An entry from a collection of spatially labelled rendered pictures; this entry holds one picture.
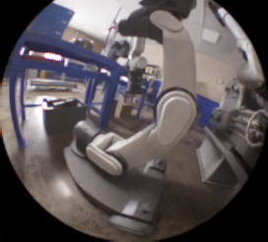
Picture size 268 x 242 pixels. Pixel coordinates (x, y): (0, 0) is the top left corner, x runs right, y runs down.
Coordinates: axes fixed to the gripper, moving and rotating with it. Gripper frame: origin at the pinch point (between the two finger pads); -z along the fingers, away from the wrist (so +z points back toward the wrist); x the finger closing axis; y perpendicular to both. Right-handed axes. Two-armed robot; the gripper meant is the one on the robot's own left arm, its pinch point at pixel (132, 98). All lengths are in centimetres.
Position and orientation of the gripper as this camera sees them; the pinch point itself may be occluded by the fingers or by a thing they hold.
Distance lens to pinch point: 58.2
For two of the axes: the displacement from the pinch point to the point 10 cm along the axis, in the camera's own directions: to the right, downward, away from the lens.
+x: 8.6, -0.6, 5.0
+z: 1.2, -9.4, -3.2
